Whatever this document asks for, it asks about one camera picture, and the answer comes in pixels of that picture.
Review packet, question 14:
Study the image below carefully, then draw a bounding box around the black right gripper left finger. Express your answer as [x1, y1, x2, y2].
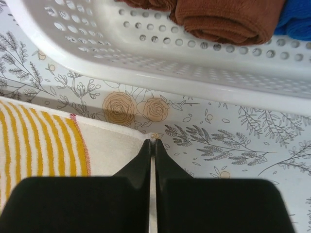
[0, 140, 152, 233]

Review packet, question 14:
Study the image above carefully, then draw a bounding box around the rolled brown towel right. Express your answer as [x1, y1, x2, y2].
[170, 0, 285, 46]

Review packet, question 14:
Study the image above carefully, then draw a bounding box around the white plastic basket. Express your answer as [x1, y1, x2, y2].
[7, 0, 311, 115]

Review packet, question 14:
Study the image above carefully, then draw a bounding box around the yellow striped towel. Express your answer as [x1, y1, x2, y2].
[0, 98, 157, 233]

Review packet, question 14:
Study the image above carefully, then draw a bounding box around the rolled blue towel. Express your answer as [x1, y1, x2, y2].
[274, 0, 311, 41]

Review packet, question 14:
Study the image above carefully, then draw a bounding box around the rolled brown towel left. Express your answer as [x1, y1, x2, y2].
[118, 0, 177, 12]

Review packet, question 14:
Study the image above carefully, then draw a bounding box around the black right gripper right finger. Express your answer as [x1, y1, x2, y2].
[155, 140, 294, 233]

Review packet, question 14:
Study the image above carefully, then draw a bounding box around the rolled brown towel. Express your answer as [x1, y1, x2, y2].
[170, 0, 285, 46]
[118, 0, 177, 12]

